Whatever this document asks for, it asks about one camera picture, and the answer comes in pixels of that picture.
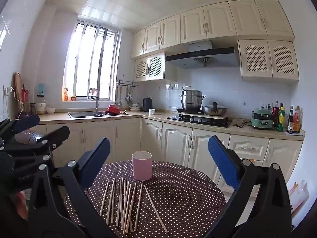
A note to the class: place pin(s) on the metal wok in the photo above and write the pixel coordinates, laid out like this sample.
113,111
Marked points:
214,110

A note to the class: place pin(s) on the pile of wooden chopsticks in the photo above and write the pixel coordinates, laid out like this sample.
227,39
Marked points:
125,203

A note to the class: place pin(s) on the wide cream lattice-door cabinet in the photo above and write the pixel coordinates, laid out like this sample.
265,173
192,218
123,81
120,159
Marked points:
270,59

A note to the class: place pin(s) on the small cream lattice-door cabinet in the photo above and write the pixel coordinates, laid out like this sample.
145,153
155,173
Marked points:
149,67

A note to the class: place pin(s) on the small glass jar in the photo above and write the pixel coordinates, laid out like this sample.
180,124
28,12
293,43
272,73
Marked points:
33,108

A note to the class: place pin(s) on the stainless steel steamer pot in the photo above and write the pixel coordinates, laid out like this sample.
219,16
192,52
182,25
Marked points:
192,100

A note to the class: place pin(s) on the orange bottle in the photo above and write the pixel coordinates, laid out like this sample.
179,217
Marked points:
65,94

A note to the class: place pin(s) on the green oil bottle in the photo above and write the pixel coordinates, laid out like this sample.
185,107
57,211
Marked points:
281,119

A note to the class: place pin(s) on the wooden cutting board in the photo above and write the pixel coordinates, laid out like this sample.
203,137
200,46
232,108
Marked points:
17,89

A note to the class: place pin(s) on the brown polka-dot tablecloth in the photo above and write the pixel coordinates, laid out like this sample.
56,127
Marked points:
188,203

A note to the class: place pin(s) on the cream upper wall cabinets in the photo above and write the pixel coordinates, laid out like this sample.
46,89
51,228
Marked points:
213,22

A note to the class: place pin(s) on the white bowl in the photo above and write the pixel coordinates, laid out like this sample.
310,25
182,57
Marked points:
51,110

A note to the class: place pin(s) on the stack of bowls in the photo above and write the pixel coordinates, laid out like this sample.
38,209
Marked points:
135,107

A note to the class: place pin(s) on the green electric cooker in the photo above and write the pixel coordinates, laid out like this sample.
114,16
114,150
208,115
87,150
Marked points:
262,119

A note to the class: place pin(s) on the red sauce bottle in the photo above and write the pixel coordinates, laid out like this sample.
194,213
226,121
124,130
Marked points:
275,114

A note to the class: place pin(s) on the clear plastic container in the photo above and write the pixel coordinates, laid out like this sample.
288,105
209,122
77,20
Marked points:
238,122

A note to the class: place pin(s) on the black electric kettle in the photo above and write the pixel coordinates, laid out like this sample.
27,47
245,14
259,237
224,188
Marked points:
147,105

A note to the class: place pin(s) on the chrome sink faucet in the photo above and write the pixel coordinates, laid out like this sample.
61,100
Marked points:
96,101

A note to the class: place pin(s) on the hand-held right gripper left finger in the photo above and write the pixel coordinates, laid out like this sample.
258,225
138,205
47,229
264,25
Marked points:
99,158

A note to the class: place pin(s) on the light blue box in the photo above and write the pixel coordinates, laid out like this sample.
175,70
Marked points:
41,89

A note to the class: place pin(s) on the silver rice cooker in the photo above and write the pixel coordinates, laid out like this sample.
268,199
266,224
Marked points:
27,137

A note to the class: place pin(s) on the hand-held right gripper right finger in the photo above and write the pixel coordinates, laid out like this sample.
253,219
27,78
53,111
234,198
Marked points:
223,161

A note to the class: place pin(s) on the wall utensil rack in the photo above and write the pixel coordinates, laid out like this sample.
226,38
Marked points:
126,83

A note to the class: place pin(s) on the white wall charger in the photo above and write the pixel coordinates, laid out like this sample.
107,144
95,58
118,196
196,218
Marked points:
8,91

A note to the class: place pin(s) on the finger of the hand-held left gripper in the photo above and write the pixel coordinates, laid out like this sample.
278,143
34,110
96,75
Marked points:
24,124
57,134

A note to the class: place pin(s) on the white paper bag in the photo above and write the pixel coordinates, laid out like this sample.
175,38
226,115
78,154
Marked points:
298,198

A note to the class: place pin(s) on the small white mug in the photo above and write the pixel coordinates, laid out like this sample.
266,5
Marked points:
152,111

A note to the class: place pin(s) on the black range hood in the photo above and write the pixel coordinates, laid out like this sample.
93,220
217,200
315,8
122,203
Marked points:
203,57

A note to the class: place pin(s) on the black gas stove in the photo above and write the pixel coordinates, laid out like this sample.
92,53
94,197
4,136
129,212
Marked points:
198,122

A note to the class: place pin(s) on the amber sauce bottle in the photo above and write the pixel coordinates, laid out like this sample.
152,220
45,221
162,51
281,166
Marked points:
297,121

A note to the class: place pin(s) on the pink cup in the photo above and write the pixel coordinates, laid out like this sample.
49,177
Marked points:
142,166

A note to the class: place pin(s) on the stainless steel sink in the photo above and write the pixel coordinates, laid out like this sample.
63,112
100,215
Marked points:
84,114

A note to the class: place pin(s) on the dark sauce bottle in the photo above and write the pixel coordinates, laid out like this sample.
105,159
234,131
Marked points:
290,121

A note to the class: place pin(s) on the large white-lidded jar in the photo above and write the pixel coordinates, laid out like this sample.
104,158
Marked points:
41,105

